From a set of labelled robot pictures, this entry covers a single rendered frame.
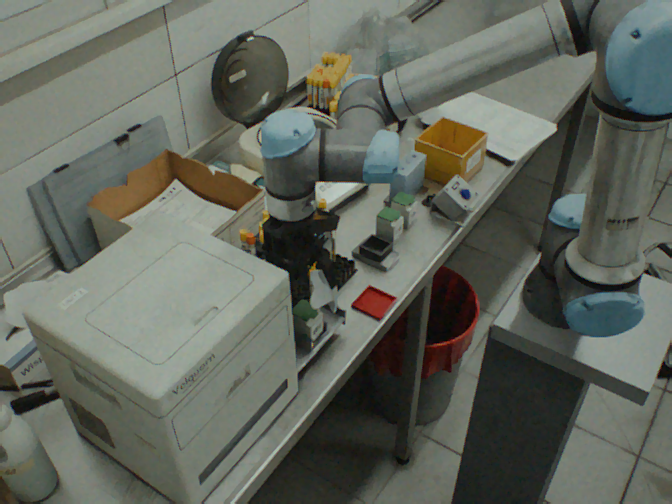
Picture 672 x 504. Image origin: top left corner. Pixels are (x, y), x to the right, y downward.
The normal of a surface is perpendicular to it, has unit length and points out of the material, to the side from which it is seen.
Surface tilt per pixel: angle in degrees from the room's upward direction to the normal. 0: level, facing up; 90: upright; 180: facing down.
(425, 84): 69
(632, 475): 0
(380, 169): 84
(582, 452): 0
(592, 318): 98
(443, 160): 90
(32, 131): 90
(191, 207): 2
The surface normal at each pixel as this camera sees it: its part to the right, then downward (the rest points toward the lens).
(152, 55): 0.82, 0.37
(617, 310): -0.06, 0.77
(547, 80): -0.02, -0.74
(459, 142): -0.61, 0.54
